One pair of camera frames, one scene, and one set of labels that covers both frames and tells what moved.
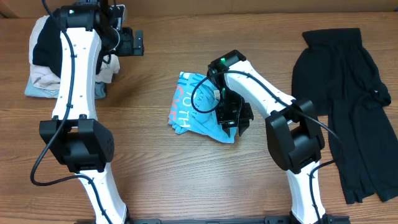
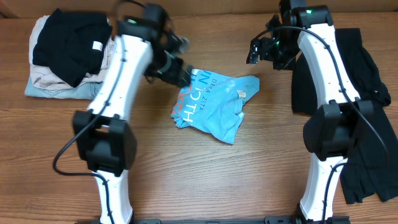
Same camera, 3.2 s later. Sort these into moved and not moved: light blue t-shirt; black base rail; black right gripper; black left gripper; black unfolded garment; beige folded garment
Moved: light blue t-shirt; black left gripper; black right gripper
Not moved: beige folded garment; black unfolded garment; black base rail
